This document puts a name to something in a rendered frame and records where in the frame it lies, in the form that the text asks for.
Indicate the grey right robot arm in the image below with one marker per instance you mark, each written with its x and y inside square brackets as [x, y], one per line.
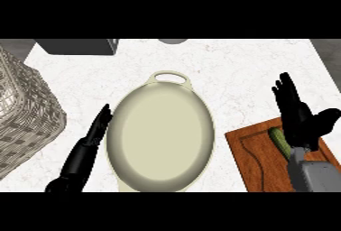
[312, 171]

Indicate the brown wooden cutting board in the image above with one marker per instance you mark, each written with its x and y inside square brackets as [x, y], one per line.
[262, 159]

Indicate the cream oval pot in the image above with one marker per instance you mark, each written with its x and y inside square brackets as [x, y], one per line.
[161, 135]

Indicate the green squash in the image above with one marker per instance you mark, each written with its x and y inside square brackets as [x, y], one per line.
[281, 141]

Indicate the grey round object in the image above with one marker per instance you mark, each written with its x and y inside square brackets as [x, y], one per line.
[173, 41]

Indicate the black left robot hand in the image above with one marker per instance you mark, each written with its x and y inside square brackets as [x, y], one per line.
[80, 159]

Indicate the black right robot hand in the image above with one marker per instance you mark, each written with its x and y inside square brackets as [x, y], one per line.
[297, 120]

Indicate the dark grey appliance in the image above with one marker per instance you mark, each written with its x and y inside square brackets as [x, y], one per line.
[80, 45]

